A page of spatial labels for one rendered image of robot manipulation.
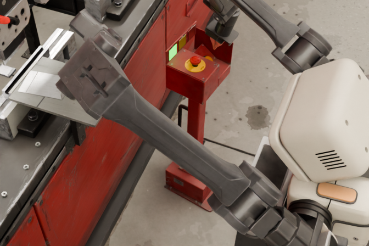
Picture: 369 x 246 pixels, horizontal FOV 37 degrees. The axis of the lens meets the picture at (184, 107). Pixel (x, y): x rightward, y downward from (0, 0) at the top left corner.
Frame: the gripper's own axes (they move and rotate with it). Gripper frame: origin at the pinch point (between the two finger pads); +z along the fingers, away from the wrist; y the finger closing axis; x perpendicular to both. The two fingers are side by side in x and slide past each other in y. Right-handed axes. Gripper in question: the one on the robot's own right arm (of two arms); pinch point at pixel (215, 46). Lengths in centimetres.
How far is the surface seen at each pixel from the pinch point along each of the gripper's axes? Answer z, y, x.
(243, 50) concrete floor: 85, 5, -86
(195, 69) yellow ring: 2.1, 0.4, 11.7
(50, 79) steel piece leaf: -14, 26, 57
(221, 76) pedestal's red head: 8.4, -7.1, 2.8
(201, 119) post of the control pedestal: 33.7, -8.5, 5.8
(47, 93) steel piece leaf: -15, 23, 62
